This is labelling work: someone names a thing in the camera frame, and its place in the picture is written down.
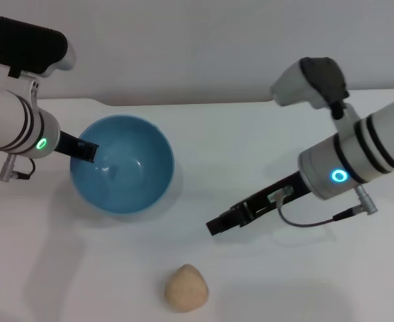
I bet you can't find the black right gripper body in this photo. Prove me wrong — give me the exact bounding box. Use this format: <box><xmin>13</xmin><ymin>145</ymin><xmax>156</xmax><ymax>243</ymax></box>
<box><xmin>242</xmin><ymin>170</ymin><xmax>314</xmax><ymax>227</ymax></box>

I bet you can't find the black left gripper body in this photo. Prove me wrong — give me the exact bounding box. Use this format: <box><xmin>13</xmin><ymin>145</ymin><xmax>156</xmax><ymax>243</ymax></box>
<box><xmin>55</xmin><ymin>129</ymin><xmax>81</xmax><ymax>159</ymax></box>

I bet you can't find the blue bowl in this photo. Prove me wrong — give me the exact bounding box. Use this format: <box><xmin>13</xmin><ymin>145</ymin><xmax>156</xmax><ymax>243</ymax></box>
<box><xmin>69</xmin><ymin>114</ymin><xmax>176</xmax><ymax>215</ymax></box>

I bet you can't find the tan egg yolk pastry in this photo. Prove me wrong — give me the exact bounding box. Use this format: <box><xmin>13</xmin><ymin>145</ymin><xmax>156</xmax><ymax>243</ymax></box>
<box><xmin>163</xmin><ymin>263</ymin><xmax>210</xmax><ymax>305</ymax></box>

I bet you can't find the left gripper cable with plugs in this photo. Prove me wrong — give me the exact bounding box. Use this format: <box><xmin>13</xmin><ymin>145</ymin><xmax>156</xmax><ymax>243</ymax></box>
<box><xmin>0</xmin><ymin>154</ymin><xmax>37</xmax><ymax>182</ymax></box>

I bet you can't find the gripper cable with plugs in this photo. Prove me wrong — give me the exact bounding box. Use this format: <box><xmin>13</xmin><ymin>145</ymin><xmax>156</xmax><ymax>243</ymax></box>
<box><xmin>0</xmin><ymin>154</ymin><xmax>37</xmax><ymax>182</ymax></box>
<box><xmin>267</xmin><ymin>184</ymin><xmax>379</xmax><ymax>227</ymax></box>

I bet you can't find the right gripper cable with plugs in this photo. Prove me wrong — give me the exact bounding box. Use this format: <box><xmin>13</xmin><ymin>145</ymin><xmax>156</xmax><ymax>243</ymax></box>
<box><xmin>267</xmin><ymin>184</ymin><xmax>379</xmax><ymax>227</ymax></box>

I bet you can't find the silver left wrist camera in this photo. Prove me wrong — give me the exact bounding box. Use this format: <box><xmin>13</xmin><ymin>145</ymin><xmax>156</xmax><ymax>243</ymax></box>
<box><xmin>0</xmin><ymin>15</ymin><xmax>77</xmax><ymax>109</ymax></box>

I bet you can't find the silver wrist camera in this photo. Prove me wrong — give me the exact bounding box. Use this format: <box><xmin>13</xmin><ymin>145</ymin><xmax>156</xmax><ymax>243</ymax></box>
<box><xmin>271</xmin><ymin>56</ymin><xmax>359</xmax><ymax>135</ymax></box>
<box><xmin>0</xmin><ymin>15</ymin><xmax>77</xmax><ymax>109</ymax></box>

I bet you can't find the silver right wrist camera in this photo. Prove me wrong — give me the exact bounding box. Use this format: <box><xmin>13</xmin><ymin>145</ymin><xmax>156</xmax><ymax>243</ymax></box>
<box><xmin>271</xmin><ymin>56</ymin><xmax>359</xmax><ymax>135</ymax></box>

